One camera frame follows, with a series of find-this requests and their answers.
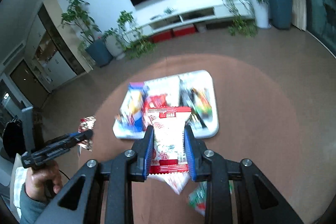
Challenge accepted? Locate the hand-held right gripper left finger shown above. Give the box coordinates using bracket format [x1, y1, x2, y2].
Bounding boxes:
[34, 125, 155, 224]

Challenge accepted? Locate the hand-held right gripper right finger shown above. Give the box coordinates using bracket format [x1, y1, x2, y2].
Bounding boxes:
[184, 125, 303, 224]

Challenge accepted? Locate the shiny red gold snack packet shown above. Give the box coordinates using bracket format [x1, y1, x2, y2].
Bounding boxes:
[77, 116, 96, 152]

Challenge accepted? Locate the red and white snack packet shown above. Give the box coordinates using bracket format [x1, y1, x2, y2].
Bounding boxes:
[147, 106, 192, 195]

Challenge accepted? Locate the white plastic tray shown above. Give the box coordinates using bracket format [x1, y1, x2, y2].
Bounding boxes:
[113, 70, 219, 140]

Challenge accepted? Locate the person's left forearm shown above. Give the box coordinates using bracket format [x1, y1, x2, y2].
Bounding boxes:
[20, 185, 50, 224]

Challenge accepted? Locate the person's left hand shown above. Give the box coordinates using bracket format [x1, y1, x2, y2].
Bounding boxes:
[25, 160, 63, 202]

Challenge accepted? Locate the white checked cloth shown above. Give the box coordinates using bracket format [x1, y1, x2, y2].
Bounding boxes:
[10, 153, 28, 216]

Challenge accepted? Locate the light blue snack packet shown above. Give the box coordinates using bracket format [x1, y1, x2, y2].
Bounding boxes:
[115, 109, 146, 133]

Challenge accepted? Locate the green snack packet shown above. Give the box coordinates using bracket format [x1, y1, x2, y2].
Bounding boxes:
[188, 182, 234, 216]

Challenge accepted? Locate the black snack packet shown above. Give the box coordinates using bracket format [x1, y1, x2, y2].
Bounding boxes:
[180, 77, 202, 130]

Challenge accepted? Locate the white and dark display cabinet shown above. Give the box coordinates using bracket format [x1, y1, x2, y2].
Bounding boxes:
[25, 2, 93, 92]

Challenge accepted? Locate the dark brown door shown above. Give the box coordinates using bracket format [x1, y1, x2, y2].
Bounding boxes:
[9, 60, 49, 109]

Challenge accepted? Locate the leafy tree in dark pot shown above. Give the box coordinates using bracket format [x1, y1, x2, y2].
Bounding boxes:
[61, 0, 114, 67]

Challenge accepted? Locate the small plant in white pot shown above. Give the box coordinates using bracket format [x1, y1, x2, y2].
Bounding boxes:
[102, 27, 126, 60]

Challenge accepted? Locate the white television cabinet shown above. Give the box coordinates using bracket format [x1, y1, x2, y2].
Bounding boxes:
[143, 4, 256, 37]

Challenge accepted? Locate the bushy plant in white pot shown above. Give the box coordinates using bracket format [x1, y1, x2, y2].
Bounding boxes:
[240, 0, 272, 29]

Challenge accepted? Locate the glass sliding door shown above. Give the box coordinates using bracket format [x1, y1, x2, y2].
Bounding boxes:
[297, 0, 336, 56]

